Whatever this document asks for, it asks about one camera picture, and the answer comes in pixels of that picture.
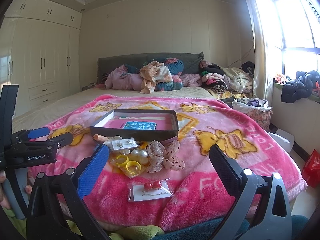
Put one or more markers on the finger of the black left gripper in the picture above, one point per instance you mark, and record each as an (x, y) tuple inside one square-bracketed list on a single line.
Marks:
[(51, 145)]

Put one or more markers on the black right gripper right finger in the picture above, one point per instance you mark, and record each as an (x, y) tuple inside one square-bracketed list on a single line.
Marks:
[(228, 171)]

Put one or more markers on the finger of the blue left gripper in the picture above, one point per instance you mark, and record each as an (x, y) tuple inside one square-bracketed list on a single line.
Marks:
[(37, 133)]

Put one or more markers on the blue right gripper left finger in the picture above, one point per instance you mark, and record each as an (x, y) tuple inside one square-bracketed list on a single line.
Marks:
[(92, 170)]

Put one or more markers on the orange spiral hair clip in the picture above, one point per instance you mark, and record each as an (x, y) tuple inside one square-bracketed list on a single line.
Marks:
[(100, 138)]

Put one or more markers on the stud earrings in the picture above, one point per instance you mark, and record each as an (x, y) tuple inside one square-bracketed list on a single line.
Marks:
[(116, 144)]

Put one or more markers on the yellow rings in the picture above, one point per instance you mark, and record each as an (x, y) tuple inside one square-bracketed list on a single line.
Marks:
[(128, 166)]

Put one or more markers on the red ball earrings card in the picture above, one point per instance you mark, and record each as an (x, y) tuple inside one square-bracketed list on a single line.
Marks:
[(150, 190)]

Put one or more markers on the dotted lace bow scrunchie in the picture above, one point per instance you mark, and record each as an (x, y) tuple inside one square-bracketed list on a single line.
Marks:
[(161, 157)]

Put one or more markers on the person's left hand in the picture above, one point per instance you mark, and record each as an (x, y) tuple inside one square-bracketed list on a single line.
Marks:
[(28, 188)]

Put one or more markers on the pink cartoon fleece blanket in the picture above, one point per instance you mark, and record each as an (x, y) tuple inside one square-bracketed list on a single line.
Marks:
[(172, 185)]

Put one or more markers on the white box on floor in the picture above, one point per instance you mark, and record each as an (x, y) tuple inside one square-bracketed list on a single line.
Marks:
[(284, 139)]

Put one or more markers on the dark shallow cardboard box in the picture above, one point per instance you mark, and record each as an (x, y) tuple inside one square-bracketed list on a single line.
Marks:
[(96, 127)]

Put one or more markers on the floral laundry basket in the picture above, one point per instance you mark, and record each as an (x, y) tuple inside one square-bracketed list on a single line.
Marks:
[(256, 109)]

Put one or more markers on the pink and blue book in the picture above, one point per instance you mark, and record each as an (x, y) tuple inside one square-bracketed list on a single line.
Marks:
[(143, 123)]

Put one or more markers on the red bag on floor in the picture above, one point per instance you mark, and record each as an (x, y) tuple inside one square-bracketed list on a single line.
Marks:
[(311, 170)]

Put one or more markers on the pile of clothes right side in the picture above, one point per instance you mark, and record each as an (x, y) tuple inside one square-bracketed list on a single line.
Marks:
[(223, 83)]

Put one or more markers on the cream built-in wardrobe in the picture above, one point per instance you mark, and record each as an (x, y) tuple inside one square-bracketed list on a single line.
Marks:
[(40, 52)]

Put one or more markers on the cream curtain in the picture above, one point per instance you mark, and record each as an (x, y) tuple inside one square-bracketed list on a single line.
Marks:
[(262, 80)]

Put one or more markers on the dark jacket on windowsill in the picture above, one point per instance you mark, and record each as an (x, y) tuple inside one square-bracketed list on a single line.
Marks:
[(305, 84)]

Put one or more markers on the pile of bedding and clothes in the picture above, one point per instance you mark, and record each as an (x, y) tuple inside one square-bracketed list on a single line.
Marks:
[(159, 75)]

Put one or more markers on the dark green headboard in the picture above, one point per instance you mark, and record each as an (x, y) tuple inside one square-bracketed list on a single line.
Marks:
[(108, 64)]

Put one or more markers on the window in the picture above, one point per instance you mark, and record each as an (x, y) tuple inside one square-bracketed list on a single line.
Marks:
[(291, 29)]

